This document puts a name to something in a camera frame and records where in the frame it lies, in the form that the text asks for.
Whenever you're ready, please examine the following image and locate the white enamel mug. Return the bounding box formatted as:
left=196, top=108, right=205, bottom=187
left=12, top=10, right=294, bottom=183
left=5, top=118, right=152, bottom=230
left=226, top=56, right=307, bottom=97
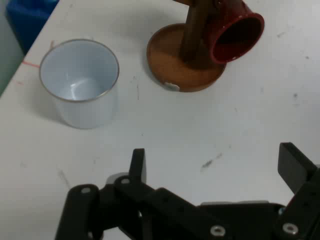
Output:
left=39, top=38, right=120, bottom=130

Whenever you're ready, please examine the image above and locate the red enamel mug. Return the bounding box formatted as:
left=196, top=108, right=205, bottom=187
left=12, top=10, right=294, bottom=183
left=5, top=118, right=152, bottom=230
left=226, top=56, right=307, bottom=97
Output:
left=203, top=0, right=265, bottom=65

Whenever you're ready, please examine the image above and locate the brown wooden mug tree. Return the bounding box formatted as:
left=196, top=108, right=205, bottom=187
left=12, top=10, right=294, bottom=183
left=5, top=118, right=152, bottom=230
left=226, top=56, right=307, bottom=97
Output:
left=146, top=0, right=227, bottom=93

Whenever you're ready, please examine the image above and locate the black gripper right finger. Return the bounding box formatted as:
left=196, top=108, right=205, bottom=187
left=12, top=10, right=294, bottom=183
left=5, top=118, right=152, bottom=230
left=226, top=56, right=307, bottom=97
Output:
left=272, top=142, right=320, bottom=240

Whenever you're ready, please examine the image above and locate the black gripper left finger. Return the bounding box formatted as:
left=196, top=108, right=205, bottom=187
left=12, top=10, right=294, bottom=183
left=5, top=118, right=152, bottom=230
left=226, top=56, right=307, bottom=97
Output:
left=54, top=148, right=226, bottom=240

